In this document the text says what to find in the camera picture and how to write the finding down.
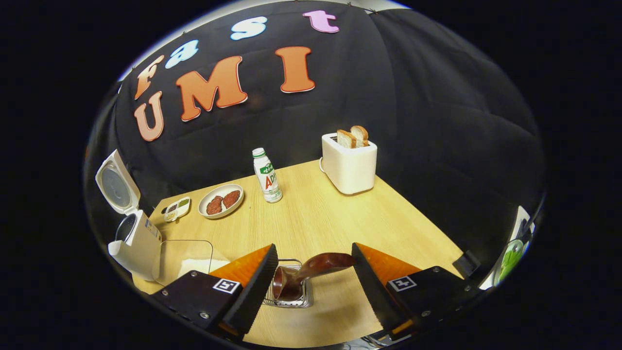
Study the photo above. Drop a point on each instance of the white rice cooker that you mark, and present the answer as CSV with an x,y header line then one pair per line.
x,y
141,243

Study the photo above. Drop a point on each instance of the small white condiment dish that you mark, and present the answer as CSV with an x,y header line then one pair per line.
x,y
176,210

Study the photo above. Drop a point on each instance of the toasted bread slice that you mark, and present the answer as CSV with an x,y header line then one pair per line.
x,y
346,140
361,133

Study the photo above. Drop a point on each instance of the green and white object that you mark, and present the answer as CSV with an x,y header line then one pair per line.
x,y
510,257

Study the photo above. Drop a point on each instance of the small black block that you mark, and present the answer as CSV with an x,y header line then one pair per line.
x,y
466,264

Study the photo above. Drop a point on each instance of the white round plate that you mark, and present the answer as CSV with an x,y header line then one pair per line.
x,y
240,201

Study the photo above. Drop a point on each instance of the white drink bottle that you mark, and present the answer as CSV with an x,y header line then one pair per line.
x,y
268,180

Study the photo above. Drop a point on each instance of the brown wooden spoon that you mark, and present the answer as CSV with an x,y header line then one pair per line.
x,y
320,265

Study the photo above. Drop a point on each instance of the clear container of rice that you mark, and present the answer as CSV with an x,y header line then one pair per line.
x,y
194,265

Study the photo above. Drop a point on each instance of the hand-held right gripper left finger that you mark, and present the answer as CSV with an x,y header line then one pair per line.
x,y
255,291

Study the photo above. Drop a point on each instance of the brown meat patty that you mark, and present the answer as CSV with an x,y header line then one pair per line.
x,y
214,205
231,199

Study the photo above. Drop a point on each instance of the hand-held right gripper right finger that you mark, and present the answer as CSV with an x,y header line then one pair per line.
x,y
376,291

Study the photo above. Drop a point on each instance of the white toaster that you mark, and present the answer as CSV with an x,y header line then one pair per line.
x,y
350,167

